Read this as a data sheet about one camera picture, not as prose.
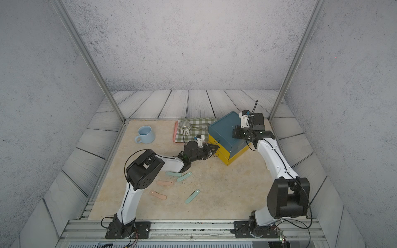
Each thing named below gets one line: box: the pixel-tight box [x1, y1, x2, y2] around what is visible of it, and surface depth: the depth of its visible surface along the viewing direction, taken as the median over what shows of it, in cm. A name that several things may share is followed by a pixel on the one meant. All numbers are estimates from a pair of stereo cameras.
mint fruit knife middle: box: [176, 171, 193, 182], surface depth 92 cm
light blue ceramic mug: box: [134, 125, 156, 145], surface depth 107 cm
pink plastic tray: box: [172, 120, 179, 143], surface depth 114 cm
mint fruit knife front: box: [185, 189, 201, 205], surface depth 84 cm
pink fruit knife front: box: [149, 190, 167, 200], surface depth 86 cm
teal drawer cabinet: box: [208, 110, 252, 160], surface depth 88 cm
